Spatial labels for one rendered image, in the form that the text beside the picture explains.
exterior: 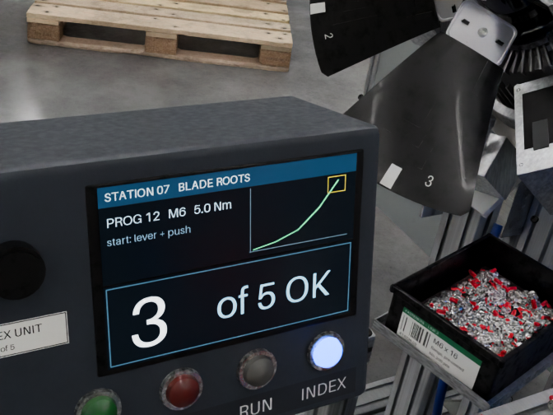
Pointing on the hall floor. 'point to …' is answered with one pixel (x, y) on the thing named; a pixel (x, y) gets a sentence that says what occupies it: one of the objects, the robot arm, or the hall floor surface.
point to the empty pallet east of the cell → (172, 27)
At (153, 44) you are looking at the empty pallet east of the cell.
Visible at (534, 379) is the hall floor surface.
